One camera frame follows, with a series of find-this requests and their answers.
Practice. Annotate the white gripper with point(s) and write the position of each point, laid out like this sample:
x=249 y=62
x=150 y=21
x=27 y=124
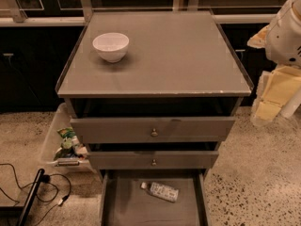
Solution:
x=284 y=40

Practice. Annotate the clear plastic bottle blue label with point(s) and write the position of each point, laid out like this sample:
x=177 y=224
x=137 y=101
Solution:
x=163 y=192

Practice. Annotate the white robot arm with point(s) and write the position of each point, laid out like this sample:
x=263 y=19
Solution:
x=293 y=102

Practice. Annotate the grey drawer cabinet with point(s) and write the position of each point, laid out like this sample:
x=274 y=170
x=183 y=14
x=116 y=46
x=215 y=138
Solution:
x=177 y=65

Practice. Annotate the top grey drawer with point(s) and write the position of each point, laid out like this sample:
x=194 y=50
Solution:
x=138 y=130

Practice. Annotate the grey drawer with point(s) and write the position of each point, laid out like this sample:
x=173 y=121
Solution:
x=142 y=160
x=125 y=203
x=138 y=130

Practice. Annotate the brass top drawer knob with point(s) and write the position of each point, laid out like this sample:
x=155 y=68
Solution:
x=154 y=133

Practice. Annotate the brass drawer knob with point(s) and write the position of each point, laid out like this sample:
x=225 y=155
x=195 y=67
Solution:
x=154 y=133
x=153 y=162

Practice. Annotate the middle grey drawer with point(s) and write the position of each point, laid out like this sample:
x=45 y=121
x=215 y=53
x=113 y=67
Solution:
x=142 y=160

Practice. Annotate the brass middle drawer knob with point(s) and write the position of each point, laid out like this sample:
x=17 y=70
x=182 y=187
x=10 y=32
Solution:
x=153 y=162

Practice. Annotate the bottom grey drawer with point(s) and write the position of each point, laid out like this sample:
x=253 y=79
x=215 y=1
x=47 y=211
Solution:
x=125 y=203

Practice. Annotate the white ceramic bowl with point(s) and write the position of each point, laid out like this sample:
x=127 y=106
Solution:
x=111 y=47

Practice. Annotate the green snack packet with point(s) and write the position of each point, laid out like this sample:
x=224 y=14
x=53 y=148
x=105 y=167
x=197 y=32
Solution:
x=66 y=132

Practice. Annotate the clear plastic storage bin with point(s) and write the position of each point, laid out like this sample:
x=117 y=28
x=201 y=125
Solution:
x=51 y=145

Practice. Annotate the black flat bar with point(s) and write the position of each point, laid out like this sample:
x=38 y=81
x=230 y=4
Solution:
x=30 y=198

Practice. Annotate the metal railing frame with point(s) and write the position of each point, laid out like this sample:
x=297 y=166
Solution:
x=30 y=13

